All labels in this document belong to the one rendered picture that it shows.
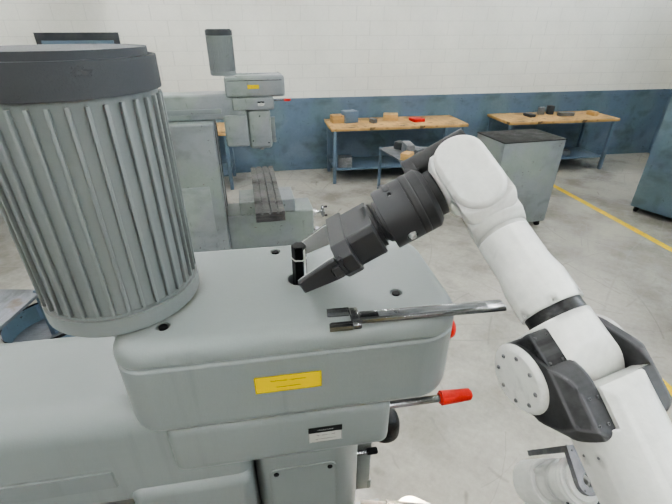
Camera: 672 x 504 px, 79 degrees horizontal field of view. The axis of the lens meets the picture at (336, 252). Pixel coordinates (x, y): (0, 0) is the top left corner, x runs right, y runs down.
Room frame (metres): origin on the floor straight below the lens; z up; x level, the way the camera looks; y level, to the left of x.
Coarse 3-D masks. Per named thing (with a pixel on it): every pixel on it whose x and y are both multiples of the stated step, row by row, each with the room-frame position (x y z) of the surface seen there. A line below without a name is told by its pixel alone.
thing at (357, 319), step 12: (492, 300) 0.46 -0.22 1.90; (336, 312) 0.43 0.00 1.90; (348, 312) 0.43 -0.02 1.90; (360, 312) 0.43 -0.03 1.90; (372, 312) 0.43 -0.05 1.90; (384, 312) 0.43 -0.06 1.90; (396, 312) 0.43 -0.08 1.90; (408, 312) 0.43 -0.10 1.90; (420, 312) 0.43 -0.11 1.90; (432, 312) 0.43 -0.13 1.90; (444, 312) 0.43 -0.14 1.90; (456, 312) 0.43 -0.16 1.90; (468, 312) 0.44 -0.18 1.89; (480, 312) 0.44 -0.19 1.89; (336, 324) 0.41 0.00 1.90; (348, 324) 0.41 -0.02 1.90; (360, 324) 0.41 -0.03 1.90
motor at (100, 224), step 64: (0, 64) 0.39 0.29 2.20; (64, 64) 0.40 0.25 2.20; (128, 64) 0.45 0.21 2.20; (0, 128) 0.39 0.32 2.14; (64, 128) 0.40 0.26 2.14; (128, 128) 0.43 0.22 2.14; (0, 192) 0.40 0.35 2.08; (64, 192) 0.39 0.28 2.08; (128, 192) 0.42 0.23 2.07; (64, 256) 0.39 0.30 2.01; (128, 256) 0.41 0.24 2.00; (192, 256) 0.50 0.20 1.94; (64, 320) 0.39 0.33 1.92; (128, 320) 0.40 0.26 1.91
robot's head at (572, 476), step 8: (544, 448) 0.39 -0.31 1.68; (552, 448) 0.38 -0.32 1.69; (560, 448) 0.37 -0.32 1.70; (568, 448) 0.36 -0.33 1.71; (568, 456) 0.36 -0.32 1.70; (576, 456) 0.36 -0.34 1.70; (560, 464) 0.35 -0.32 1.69; (568, 464) 0.35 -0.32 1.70; (576, 464) 0.35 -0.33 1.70; (560, 472) 0.34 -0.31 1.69; (568, 472) 0.34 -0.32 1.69; (576, 472) 0.34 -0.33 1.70; (584, 472) 0.34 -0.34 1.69; (560, 480) 0.34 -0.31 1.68; (568, 480) 0.33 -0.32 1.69; (576, 480) 0.33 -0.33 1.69; (584, 480) 0.34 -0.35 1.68; (568, 488) 0.33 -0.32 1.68; (576, 488) 0.33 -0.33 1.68; (584, 488) 0.32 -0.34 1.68; (592, 488) 0.32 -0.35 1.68; (568, 496) 0.32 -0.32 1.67; (576, 496) 0.32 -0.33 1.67; (584, 496) 0.32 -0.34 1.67; (592, 496) 0.32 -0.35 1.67
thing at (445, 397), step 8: (440, 392) 0.47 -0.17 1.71; (448, 392) 0.46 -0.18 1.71; (456, 392) 0.46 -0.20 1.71; (464, 392) 0.46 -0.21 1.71; (400, 400) 0.45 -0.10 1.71; (408, 400) 0.45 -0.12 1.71; (416, 400) 0.45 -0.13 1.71; (424, 400) 0.45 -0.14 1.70; (432, 400) 0.45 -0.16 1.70; (440, 400) 0.46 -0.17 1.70; (448, 400) 0.45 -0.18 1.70; (456, 400) 0.45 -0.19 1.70; (464, 400) 0.46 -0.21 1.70; (392, 408) 0.44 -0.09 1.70
